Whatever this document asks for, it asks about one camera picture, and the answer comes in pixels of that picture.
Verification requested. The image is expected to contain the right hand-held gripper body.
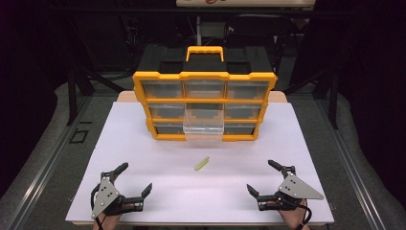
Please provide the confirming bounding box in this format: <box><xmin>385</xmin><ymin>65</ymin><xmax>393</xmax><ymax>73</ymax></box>
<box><xmin>256</xmin><ymin>164</ymin><xmax>326</xmax><ymax>213</ymax></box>

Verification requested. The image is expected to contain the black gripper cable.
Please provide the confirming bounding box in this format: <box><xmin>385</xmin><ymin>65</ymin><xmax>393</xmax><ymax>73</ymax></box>
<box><xmin>90</xmin><ymin>183</ymin><xmax>105</xmax><ymax>230</ymax></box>
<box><xmin>281</xmin><ymin>195</ymin><xmax>313</xmax><ymax>230</ymax></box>

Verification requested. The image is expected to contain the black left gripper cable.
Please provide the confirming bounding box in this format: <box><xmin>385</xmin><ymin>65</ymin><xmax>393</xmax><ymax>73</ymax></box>
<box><xmin>90</xmin><ymin>183</ymin><xmax>105</xmax><ymax>230</ymax></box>

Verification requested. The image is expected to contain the black metal stand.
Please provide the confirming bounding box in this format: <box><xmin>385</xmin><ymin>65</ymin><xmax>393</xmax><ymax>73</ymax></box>
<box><xmin>282</xmin><ymin>61</ymin><xmax>340</xmax><ymax>130</ymax></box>
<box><xmin>64</xmin><ymin>15</ymin><xmax>135</xmax><ymax>127</ymax></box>

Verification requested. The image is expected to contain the person's left hand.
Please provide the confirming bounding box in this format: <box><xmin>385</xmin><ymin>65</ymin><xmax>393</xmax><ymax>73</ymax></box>
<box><xmin>92</xmin><ymin>212</ymin><xmax>124</xmax><ymax>230</ymax></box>

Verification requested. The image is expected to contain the aluminium floor rail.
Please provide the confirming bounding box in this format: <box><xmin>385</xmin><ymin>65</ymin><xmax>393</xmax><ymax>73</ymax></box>
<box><xmin>9</xmin><ymin>95</ymin><xmax>94</xmax><ymax>230</ymax></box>
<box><xmin>314</xmin><ymin>95</ymin><xmax>388</xmax><ymax>230</ymax></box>

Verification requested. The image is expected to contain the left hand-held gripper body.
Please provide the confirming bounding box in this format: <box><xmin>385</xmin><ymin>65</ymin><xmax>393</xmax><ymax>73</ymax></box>
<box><xmin>91</xmin><ymin>172</ymin><xmax>145</xmax><ymax>220</ymax></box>

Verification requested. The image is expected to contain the small yellow-green stick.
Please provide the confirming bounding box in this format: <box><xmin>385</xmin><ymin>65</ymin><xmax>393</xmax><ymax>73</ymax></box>
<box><xmin>194</xmin><ymin>156</ymin><xmax>211</xmax><ymax>172</ymax></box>

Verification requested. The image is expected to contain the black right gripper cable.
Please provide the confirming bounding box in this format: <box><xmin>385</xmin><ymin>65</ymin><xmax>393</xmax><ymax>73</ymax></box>
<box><xmin>281</xmin><ymin>195</ymin><xmax>313</xmax><ymax>230</ymax></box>

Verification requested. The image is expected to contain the yellow and black drawer organizer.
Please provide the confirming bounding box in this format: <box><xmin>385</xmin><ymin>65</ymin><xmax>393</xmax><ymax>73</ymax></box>
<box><xmin>132</xmin><ymin>45</ymin><xmax>278</xmax><ymax>143</ymax></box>

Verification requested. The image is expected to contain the clear plastic drawer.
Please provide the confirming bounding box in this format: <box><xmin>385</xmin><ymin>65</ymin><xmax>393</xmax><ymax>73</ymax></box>
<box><xmin>182</xmin><ymin>106</ymin><xmax>225</xmax><ymax>143</ymax></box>

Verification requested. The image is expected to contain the person's right hand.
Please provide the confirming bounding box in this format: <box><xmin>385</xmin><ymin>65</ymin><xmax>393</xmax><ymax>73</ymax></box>
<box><xmin>276</xmin><ymin>198</ymin><xmax>310</xmax><ymax>230</ymax></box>

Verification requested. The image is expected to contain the white pole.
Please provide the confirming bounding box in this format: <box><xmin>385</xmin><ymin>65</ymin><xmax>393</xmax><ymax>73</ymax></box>
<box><xmin>195</xmin><ymin>15</ymin><xmax>203</xmax><ymax>46</ymax></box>

